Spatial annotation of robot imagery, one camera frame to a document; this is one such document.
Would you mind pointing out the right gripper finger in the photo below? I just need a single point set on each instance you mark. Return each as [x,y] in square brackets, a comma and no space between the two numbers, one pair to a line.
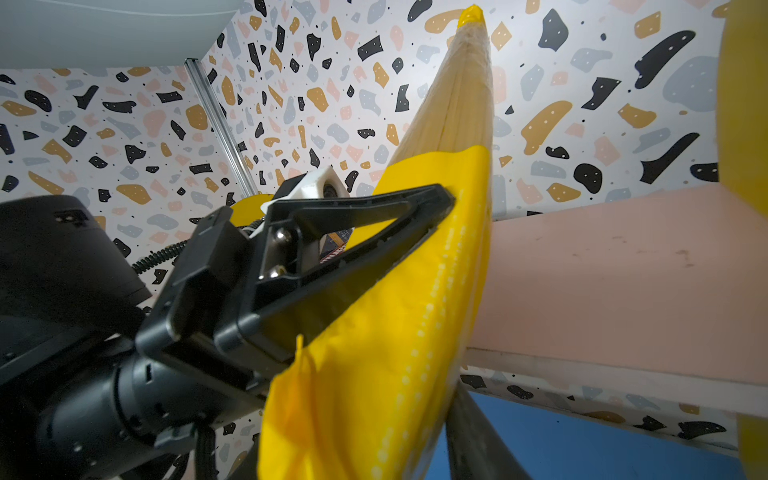
[475,450]

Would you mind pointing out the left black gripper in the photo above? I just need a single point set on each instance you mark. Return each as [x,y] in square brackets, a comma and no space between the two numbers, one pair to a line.
[234,304]

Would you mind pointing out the yellow Pastatime bag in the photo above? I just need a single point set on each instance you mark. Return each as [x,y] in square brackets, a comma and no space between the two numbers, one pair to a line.
[368,397]

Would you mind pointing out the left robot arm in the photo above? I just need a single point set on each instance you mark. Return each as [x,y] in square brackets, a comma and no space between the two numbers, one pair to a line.
[93,387]

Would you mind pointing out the yellow shelf with coloured boards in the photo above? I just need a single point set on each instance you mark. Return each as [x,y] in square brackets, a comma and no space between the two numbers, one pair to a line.
[627,274]

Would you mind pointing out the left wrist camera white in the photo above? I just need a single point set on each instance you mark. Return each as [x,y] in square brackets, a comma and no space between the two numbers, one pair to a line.
[317,184]

